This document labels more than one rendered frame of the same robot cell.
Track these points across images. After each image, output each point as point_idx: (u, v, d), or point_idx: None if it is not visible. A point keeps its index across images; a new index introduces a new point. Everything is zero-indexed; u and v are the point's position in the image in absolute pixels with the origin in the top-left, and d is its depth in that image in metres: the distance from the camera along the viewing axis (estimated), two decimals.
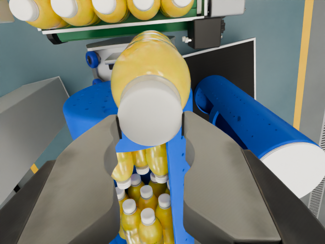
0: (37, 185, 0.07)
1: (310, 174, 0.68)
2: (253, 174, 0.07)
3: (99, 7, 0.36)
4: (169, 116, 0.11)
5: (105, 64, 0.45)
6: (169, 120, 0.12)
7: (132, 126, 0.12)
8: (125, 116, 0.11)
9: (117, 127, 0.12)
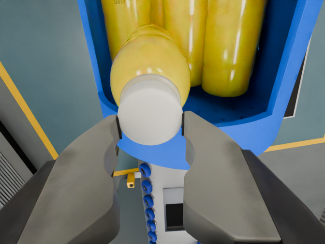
0: (37, 185, 0.07)
1: None
2: (253, 174, 0.07)
3: None
4: (169, 116, 0.11)
5: None
6: (169, 120, 0.12)
7: (132, 126, 0.12)
8: (125, 117, 0.11)
9: (117, 127, 0.12)
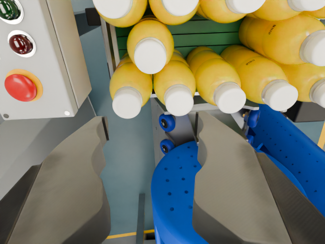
0: (22, 190, 0.07)
1: None
2: (266, 177, 0.07)
3: (225, 107, 0.27)
4: None
5: (197, 145, 0.38)
6: None
7: None
8: None
9: (104, 128, 0.12)
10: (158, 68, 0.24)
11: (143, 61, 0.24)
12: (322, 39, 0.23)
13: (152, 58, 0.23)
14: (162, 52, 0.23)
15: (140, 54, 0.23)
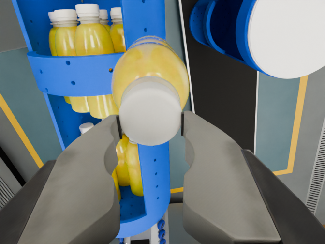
0: (37, 185, 0.07)
1: None
2: (252, 174, 0.07)
3: None
4: None
5: None
6: None
7: None
8: None
9: (118, 127, 0.12)
10: (167, 136, 0.12)
11: (138, 124, 0.12)
12: None
13: (154, 120, 0.12)
14: (174, 107, 0.11)
15: (131, 113, 0.12)
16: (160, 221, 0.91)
